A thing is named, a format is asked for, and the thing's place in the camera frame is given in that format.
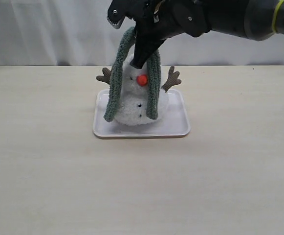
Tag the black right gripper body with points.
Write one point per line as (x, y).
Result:
(183, 16)

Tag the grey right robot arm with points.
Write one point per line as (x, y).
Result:
(255, 20)

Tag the white rectangular tray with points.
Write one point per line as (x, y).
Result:
(174, 125)

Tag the white plush snowman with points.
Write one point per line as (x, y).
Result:
(133, 99)

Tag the white backdrop curtain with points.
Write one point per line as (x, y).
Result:
(77, 33)

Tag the green fuzzy scarf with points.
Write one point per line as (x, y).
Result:
(115, 82)

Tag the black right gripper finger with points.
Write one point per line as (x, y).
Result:
(150, 35)
(118, 11)

